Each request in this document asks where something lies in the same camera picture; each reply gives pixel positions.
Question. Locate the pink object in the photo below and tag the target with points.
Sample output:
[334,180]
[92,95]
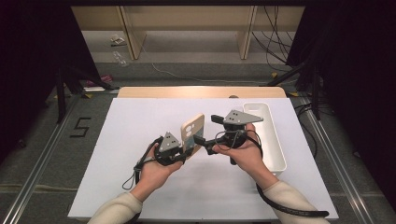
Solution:
[102,79]

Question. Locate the white table sheet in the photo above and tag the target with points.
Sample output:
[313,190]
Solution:
[124,124]

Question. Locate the yellow tape piece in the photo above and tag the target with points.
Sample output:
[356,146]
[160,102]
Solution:
[274,74]
[87,95]
[293,93]

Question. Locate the flat white booklet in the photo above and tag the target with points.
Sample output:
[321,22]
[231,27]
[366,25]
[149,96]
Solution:
[93,89]

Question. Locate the clear plastic bottle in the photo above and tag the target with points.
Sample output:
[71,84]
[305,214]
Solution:
[120,58]

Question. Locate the beige printed phone case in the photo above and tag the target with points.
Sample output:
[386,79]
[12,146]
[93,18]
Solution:
[199,124]

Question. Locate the black curtain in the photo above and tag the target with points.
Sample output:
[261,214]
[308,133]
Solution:
[31,62]
[358,77]

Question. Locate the metal floor rail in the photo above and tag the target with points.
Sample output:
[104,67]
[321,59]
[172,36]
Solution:
[336,168]
[37,174]

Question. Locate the person's left hand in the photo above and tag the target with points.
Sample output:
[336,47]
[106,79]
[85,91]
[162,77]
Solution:
[152,175]

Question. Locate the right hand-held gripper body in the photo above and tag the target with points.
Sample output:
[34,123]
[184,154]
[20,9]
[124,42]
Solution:
[241,117]

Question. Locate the person's right hand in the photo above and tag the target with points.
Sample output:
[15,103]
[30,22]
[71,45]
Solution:
[246,158]

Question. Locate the black metal stand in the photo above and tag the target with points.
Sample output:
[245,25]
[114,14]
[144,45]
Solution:
[59,99]
[316,99]

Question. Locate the white plastic bin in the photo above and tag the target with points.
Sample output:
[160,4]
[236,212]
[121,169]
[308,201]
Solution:
[274,146]

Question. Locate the beige wooden shelf unit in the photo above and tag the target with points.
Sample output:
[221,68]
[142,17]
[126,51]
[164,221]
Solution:
[186,18]

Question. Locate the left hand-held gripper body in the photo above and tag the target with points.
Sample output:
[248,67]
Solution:
[169,143]

